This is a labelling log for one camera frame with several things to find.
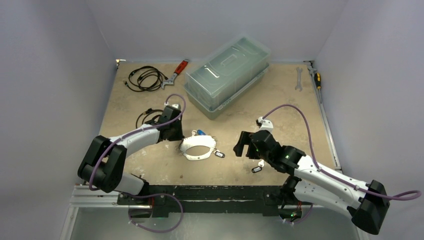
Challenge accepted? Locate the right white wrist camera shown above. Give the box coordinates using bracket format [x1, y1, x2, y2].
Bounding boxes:
[256, 116, 274, 133]

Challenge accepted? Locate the black looped cable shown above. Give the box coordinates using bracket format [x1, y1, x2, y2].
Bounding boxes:
[135, 107, 165, 129]

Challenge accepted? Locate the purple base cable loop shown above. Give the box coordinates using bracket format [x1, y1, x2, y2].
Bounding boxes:
[127, 192, 185, 234]

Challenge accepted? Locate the red handled adjustable wrench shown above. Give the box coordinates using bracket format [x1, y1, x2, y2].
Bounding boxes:
[160, 59, 190, 90]

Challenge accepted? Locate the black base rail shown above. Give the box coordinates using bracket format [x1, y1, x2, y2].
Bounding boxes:
[117, 185, 297, 218]

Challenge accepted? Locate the white oval keyring holder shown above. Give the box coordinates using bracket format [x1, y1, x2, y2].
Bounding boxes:
[176, 129, 226, 162]

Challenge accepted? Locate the yellow black screwdriver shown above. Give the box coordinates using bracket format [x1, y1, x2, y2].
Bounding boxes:
[314, 72, 322, 104]

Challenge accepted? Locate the coiled black cable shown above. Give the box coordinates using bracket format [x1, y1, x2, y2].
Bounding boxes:
[124, 65, 168, 93]

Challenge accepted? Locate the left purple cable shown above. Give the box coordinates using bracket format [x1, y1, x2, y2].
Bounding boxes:
[88, 94, 187, 192]

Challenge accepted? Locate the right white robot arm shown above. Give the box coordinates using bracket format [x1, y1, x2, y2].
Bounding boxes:
[233, 130, 390, 235]

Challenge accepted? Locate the silver key with black tag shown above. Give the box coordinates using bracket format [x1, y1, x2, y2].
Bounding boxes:
[251, 160, 265, 174]

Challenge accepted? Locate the silver open-end spanner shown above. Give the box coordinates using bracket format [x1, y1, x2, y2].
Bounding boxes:
[294, 67, 303, 92]

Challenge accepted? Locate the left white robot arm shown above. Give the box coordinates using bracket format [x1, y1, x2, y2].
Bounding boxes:
[77, 104, 184, 205]

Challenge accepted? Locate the clear plastic storage box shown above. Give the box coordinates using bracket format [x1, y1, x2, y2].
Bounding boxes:
[183, 36, 271, 120]

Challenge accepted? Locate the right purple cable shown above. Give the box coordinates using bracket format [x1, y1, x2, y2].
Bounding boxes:
[261, 103, 422, 202]

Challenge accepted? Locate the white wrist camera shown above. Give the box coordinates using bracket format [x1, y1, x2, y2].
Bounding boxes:
[256, 116, 274, 133]
[164, 102, 183, 112]

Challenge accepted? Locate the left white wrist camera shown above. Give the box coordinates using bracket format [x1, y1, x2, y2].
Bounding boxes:
[164, 102, 183, 112]

